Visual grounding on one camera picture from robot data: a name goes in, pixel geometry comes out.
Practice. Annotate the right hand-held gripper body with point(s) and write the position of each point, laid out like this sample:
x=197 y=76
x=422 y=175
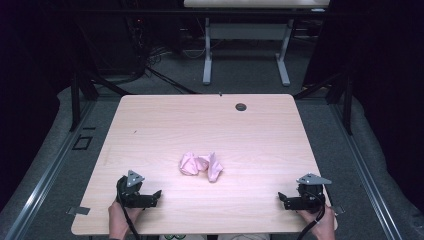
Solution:
x=310 y=195

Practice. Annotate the aluminium floor rail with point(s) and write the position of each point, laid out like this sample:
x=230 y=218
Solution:
x=46 y=180
x=366 y=180

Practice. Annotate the person's left hand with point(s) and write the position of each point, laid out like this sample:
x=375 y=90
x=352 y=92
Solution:
x=119 y=220

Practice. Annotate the grey metal table bracket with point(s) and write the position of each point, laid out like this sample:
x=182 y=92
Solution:
x=339 y=210
x=79 y=210

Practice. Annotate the dark round table grommet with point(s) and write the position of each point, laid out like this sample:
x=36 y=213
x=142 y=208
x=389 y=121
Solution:
x=240 y=107

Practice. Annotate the white desk with grey legs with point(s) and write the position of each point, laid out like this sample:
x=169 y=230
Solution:
x=246 y=31

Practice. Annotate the person's right hand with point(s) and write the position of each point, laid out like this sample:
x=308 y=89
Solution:
x=322 y=225

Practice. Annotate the pink crumpled cloth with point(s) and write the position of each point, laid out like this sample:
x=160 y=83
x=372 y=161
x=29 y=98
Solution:
x=200 y=165

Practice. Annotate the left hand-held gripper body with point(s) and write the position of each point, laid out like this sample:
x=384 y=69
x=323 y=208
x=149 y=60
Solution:
x=130 y=195

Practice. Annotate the black metal stand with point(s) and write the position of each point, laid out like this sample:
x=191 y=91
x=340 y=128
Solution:
x=81 y=93
x=343 y=96

